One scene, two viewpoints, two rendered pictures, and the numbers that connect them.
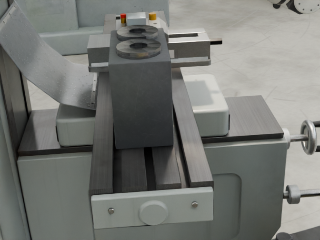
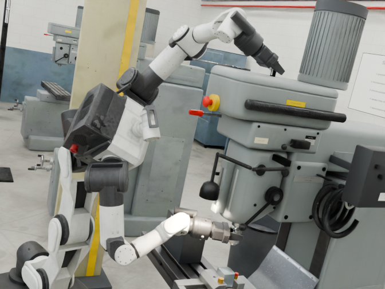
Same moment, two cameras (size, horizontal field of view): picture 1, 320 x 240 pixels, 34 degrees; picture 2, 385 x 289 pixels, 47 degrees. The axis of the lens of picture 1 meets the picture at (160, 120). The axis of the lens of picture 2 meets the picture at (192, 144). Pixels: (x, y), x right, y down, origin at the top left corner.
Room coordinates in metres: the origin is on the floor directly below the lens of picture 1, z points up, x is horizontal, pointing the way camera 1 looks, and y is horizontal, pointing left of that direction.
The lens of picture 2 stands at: (2.85, -0.91, 1.93)
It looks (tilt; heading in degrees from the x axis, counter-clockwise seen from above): 12 degrees down; 154
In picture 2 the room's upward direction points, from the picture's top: 12 degrees clockwise
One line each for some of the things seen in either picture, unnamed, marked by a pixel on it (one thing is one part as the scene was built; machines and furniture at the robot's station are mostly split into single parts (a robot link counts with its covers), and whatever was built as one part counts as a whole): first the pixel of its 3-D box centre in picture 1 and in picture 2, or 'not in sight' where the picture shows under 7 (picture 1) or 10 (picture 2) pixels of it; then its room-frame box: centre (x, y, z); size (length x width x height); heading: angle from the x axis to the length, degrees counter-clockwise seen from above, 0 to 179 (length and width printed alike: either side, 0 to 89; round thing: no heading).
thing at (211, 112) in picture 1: (141, 103); not in sight; (1.44, 0.05, 0.80); 0.50 x 0.35 x 0.12; 93
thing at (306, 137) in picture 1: (297, 137); not in sight; (1.47, -0.44, 0.64); 0.16 x 0.12 x 0.12; 93
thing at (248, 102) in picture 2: not in sight; (298, 111); (1.59, 0.10, 1.79); 0.45 x 0.04 x 0.04; 93
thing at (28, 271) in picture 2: not in sight; (48, 275); (0.77, -0.54, 0.68); 0.21 x 0.20 x 0.13; 19
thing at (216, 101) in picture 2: not in sight; (213, 102); (1.45, -0.18, 1.76); 0.06 x 0.02 x 0.06; 3
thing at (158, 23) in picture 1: (156, 30); (212, 281); (1.44, 0.00, 1.03); 0.12 x 0.06 x 0.04; 2
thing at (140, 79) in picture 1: (140, 82); (184, 234); (1.03, 0.04, 1.04); 0.22 x 0.12 x 0.20; 2
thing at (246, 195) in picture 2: not in sight; (248, 181); (1.44, 0.06, 1.47); 0.21 x 0.19 x 0.32; 3
